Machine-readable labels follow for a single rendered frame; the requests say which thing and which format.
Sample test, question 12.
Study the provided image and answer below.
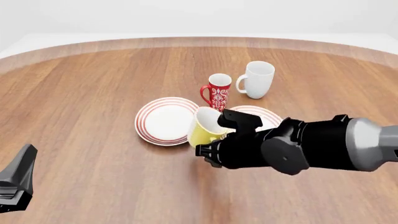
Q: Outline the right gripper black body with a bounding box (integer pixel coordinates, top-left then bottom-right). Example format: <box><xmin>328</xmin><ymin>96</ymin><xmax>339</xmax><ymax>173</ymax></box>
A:
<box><xmin>195</xmin><ymin>137</ymin><xmax>231</xmax><ymax>169</ymax></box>

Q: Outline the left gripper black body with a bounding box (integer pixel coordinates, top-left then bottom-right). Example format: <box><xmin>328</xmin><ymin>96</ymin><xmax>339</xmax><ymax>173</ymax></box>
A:
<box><xmin>0</xmin><ymin>180</ymin><xmax>34</xmax><ymax>214</ymax></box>

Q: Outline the plain white mug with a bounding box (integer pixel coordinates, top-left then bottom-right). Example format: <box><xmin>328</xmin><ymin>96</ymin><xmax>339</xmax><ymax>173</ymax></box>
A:
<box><xmin>235</xmin><ymin>60</ymin><xmax>276</xmax><ymax>100</ymax></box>

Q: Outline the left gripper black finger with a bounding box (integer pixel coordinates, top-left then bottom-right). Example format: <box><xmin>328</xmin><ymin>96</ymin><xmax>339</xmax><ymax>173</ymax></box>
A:
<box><xmin>0</xmin><ymin>144</ymin><xmax>39</xmax><ymax>191</ymax></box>

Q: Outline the yellow and white mug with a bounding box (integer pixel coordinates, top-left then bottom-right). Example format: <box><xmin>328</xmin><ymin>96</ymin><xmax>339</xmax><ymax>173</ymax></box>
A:
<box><xmin>187</xmin><ymin>106</ymin><xmax>233</xmax><ymax>149</ymax></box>

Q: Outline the white plate with red rings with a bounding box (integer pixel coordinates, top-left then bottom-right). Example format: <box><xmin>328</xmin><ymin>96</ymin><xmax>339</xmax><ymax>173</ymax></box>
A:
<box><xmin>134</xmin><ymin>96</ymin><xmax>200</xmax><ymax>147</ymax></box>
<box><xmin>228</xmin><ymin>105</ymin><xmax>284</xmax><ymax>133</ymax></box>

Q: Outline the red patterned mug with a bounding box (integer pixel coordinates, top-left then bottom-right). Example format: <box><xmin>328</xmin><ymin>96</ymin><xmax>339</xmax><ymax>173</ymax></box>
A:
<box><xmin>200</xmin><ymin>73</ymin><xmax>233</xmax><ymax>113</ymax></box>

